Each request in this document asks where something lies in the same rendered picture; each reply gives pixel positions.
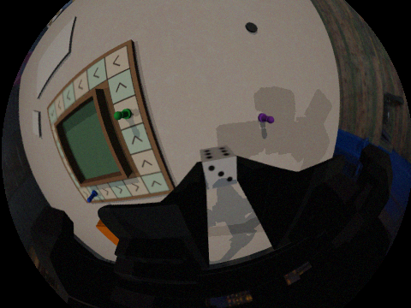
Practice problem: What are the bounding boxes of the green pawn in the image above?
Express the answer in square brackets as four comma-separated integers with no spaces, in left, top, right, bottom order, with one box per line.
[114,109,133,120]

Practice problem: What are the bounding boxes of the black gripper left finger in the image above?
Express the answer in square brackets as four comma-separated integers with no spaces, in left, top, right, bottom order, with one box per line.
[97,161,210,270]

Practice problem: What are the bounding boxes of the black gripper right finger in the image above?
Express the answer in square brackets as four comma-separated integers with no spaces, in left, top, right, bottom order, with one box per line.
[236,154,345,250]

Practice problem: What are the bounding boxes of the blue pawn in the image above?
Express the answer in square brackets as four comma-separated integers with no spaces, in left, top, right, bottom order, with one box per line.
[86,191,98,202]

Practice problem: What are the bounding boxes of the white die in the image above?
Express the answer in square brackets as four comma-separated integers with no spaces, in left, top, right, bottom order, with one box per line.
[200,145,237,189]

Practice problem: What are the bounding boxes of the purple game pawn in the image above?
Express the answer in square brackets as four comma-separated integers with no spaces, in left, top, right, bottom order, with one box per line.
[258,113,274,123]

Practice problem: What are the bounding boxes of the black flat disc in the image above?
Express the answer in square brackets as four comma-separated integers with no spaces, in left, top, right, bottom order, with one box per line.
[246,21,257,32]

